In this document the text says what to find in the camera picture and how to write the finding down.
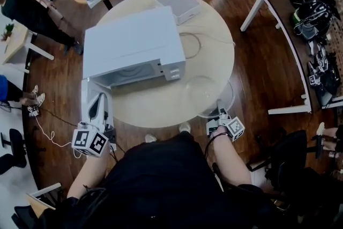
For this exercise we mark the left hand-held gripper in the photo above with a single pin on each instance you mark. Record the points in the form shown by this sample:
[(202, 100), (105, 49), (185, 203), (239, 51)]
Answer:
[(89, 142)]

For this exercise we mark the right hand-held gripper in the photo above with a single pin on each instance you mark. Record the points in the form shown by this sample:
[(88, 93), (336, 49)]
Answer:
[(234, 128)]

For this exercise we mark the round glass turntable plate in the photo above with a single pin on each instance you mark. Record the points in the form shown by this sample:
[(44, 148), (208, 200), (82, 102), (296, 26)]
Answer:
[(214, 104)]

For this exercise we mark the white microwave oven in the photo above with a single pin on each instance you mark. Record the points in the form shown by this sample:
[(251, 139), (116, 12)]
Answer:
[(134, 40)]

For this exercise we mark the person's left forearm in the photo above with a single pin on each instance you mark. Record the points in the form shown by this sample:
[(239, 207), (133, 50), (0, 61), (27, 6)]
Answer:
[(85, 174)]

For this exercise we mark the person's right forearm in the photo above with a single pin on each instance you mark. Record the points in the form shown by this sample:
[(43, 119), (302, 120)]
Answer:
[(227, 158)]

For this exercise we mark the person's right shoe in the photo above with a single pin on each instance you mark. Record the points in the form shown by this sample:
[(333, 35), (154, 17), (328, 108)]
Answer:
[(185, 126)]

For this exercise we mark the person's shoe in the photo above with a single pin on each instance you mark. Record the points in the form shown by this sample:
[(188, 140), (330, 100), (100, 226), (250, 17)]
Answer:
[(150, 138), (185, 126)]

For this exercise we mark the person's left shoe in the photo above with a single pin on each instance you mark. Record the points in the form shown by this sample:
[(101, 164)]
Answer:
[(150, 138)]

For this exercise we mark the dark desk with white legs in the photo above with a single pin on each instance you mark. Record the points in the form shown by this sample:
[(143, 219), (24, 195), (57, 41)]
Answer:
[(289, 110)]

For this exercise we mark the person's black clothing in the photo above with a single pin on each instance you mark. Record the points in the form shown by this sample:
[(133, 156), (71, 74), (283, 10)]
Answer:
[(160, 182)]

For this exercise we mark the pile of spare hand-held grippers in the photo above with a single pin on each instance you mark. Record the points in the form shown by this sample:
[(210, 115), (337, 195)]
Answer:
[(321, 75)]

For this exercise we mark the wooden desk with white legs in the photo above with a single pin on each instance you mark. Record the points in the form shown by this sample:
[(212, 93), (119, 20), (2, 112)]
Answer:
[(16, 40), (37, 203)]

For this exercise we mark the white storage box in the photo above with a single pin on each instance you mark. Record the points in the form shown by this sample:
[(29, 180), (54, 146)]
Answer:
[(177, 2)]

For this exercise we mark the reddish potted plant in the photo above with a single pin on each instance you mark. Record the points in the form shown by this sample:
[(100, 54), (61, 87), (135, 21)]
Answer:
[(4, 36)]

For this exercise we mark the green potted plant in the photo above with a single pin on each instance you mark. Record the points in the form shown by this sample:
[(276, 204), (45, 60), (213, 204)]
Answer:
[(9, 27)]

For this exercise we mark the black backpack with green trim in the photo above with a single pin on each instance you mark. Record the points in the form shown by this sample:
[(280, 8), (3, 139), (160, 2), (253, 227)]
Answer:
[(313, 18)]

